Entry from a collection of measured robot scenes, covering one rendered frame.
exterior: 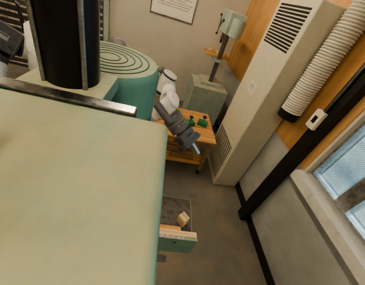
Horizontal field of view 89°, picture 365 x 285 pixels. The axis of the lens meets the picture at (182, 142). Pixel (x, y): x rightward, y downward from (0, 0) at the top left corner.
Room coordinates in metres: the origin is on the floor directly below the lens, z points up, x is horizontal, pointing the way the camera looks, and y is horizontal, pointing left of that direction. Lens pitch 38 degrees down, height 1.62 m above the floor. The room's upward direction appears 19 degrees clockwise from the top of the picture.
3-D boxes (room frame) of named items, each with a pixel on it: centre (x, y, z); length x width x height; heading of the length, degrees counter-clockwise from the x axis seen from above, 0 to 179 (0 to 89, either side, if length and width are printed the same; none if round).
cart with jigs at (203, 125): (1.77, 0.06, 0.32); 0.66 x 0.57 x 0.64; 105
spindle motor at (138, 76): (0.31, 0.17, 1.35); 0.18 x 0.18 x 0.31
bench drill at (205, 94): (2.67, -0.09, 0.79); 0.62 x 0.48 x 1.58; 15
